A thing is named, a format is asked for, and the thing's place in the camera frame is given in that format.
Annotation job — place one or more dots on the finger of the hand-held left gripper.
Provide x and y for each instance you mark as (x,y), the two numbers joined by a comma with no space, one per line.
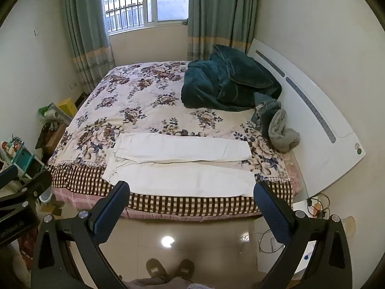
(8,176)
(33,190)

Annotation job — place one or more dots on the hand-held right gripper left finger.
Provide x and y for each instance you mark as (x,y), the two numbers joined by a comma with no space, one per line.
(110,214)

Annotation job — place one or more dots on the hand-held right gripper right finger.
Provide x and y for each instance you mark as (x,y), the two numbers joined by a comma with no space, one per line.
(271,216)

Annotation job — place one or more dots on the white pants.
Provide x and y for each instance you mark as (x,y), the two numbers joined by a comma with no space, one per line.
(180,168)

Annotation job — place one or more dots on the colourful toy shelf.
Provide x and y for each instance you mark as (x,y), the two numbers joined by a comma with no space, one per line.
(19,156)

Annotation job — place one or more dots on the pink plaid mattress pad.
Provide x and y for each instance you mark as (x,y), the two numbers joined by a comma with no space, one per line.
(76,199)

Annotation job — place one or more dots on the white side table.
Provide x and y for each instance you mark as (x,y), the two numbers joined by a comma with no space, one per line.
(309,251)

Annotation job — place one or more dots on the brown nightstand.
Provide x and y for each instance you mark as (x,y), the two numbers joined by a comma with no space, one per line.
(55,135)

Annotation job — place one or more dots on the brown slipper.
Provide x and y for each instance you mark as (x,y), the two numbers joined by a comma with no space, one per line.
(185,268)
(156,269)

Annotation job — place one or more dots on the green plastic bag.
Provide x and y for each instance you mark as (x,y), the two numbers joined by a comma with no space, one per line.
(48,110)

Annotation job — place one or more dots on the beige round object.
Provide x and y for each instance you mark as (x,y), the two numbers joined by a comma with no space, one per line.
(349,225)

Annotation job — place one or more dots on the white headboard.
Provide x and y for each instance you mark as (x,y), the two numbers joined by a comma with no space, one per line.
(309,144)

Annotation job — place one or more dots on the grey knitted garment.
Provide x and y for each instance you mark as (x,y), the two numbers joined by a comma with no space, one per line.
(281,132)

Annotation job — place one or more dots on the yellow box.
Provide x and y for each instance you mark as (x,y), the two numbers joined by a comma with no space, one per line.
(66,106)

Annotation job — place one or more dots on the blue jeans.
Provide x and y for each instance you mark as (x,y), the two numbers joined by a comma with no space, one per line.
(266,111)

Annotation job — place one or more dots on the bed with floral sheet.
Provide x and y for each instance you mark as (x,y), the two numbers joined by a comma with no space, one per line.
(144,102)

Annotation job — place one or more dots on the teal fleece blanket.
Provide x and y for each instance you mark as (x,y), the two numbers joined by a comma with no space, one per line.
(222,87)

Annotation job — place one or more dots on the teal striped curtain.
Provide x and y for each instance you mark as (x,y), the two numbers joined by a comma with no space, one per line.
(219,12)
(87,30)

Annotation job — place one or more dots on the barred window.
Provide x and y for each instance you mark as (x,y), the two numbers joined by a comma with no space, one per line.
(144,3)

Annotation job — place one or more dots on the wall socket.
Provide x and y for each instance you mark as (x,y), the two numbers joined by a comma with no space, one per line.
(73,86)

